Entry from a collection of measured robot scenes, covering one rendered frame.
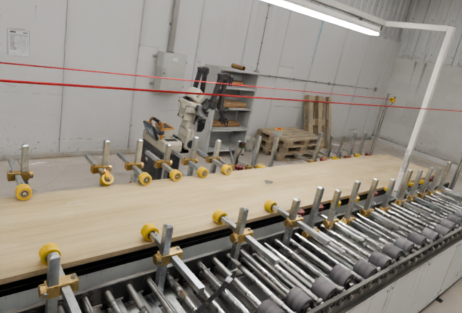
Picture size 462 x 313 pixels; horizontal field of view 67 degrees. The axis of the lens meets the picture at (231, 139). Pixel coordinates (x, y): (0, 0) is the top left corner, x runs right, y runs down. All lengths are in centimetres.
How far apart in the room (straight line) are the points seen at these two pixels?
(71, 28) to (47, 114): 117
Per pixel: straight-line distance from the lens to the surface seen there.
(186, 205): 234
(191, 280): 163
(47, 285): 158
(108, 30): 524
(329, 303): 195
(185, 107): 406
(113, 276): 197
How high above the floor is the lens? 197
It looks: 15 degrees down
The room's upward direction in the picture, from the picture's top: 11 degrees clockwise
